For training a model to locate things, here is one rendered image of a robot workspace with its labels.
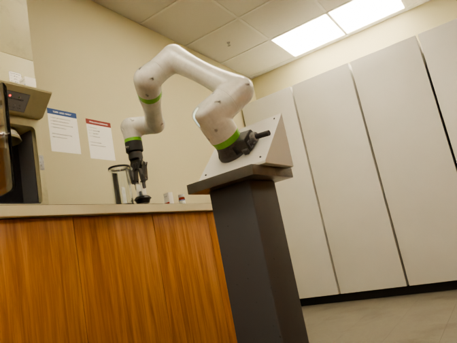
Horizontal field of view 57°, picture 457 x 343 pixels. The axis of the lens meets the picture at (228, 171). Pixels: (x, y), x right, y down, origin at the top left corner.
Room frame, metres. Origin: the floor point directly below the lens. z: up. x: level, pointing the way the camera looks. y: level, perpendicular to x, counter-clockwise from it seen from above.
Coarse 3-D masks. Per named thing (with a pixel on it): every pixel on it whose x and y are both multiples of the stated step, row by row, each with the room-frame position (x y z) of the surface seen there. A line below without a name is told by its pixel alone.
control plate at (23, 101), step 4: (8, 92) 1.65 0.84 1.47; (12, 92) 1.66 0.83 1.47; (16, 92) 1.68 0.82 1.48; (8, 96) 1.66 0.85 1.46; (12, 96) 1.67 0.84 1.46; (16, 96) 1.69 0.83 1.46; (20, 96) 1.70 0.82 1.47; (24, 96) 1.71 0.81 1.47; (28, 96) 1.72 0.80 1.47; (8, 100) 1.67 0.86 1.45; (12, 100) 1.69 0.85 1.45; (16, 100) 1.70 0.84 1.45; (20, 100) 1.71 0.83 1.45; (24, 100) 1.73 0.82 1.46; (28, 100) 1.74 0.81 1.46; (12, 104) 1.70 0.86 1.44; (16, 104) 1.71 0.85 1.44; (20, 104) 1.72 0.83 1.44; (24, 104) 1.74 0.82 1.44; (12, 108) 1.71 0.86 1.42; (16, 108) 1.72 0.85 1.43; (20, 108) 1.74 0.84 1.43; (24, 108) 1.75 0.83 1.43
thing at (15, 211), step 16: (0, 208) 1.37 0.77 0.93; (16, 208) 1.42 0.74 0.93; (32, 208) 1.47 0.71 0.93; (48, 208) 1.52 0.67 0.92; (64, 208) 1.58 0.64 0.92; (80, 208) 1.64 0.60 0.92; (96, 208) 1.71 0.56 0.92; (112, 208) 1.78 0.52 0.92; (128, 208) 1.86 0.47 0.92; (144, 208) 1.94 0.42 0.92; (160, 208) 2.04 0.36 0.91; (176, 208) 2.14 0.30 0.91; (192, 208) 2.26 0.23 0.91; (208, 208) 2.38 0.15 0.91
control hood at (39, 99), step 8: (0, 80) 1.60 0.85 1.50; (8, 88) 1.64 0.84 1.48; (16, 88) 1.67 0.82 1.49; (24, 88) 1.69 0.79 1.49; (32, 88) 1.72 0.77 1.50; (40, 88) 1.75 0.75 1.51; (32, 96) 1.74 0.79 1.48; (40, 96) 1.77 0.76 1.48; (48, 96) 1.80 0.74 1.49; (32, 104) 1.76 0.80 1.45; (40, 104) 1.79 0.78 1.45; (16, 112) 1.74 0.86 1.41; (24, 112) 1.76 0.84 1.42; (32, 112) 1.79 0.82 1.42; (40, 112) 1.82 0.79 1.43
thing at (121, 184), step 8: (112, 168) 2.02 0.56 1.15; (120, 168) 2.03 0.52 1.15; (128, 168) 2.07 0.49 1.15; (112, 176) 2.03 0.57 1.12; (120, 176) 2.02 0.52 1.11; (128, 176) 2.05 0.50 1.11; (112, 184) 2.04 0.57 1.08; (120, 184) 2.02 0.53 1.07; (128, 184) 2.04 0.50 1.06; (120, 192) 2.02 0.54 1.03; (128, 192) 2.04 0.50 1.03; (120, 200) 2.02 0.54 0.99; (128, 200) 2.03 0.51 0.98
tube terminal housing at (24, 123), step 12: (0, 60) 1.72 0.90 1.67; (12, 60) 1.77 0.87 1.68; (24, 60) 1.82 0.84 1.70; (0, 72) 1.72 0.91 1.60; (24, 72) 1.82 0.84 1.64; (12, 120) 1.75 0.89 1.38; (24, 120) 1.80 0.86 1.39; (36, 120) 1.84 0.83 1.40; (24, 132) 1.86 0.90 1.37; (36, 132) 1.84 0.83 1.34; (36, 144) 1.86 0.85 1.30; (36, 156) 1.86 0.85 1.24; (36, 168) 1.85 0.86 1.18; (0, 204) 1.67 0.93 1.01; (12, 204) 1.72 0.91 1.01; (24, 204) 1.76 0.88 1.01; (36, 204) 1.81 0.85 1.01; (48, 204) 1.86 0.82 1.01
